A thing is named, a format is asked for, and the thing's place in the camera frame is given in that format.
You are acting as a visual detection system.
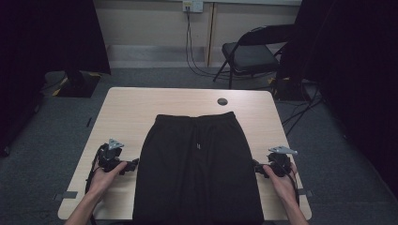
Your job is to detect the black pants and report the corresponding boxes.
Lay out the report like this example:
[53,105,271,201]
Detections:
[132,111,266,225]

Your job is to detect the black folding chair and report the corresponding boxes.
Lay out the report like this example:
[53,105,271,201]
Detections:
[212,23,296,91]

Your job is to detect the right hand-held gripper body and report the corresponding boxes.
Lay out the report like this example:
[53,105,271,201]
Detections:
[266,145,299,178]

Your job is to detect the black stand base plate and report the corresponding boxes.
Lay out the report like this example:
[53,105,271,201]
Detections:
[55,70,102,98]

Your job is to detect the black wall socket cables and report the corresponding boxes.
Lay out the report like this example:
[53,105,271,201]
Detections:
[184,7,231,80]

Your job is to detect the black floor cables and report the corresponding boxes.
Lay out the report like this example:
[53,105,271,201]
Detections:
[275,79,327,137]

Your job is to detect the person's right hand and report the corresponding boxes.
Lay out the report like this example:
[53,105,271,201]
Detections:
[262,161,299,204]

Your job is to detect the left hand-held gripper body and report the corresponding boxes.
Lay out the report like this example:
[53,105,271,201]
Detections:
[96,138,126,173]

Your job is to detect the person's left hand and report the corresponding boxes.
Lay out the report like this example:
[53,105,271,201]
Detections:
[88,160,129,199]

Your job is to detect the black curtain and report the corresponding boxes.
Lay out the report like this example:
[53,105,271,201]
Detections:
[277,0,398,199]
[0,0,113,158]

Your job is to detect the yellow black floor tape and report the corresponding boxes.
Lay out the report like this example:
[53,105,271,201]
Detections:
[51,72,102,98]

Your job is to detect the white wall socket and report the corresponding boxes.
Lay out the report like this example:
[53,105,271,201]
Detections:
[182,0,205,14]

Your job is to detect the right hand-held gripper black cable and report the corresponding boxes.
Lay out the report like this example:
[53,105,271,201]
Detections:
[275,157,301,207]

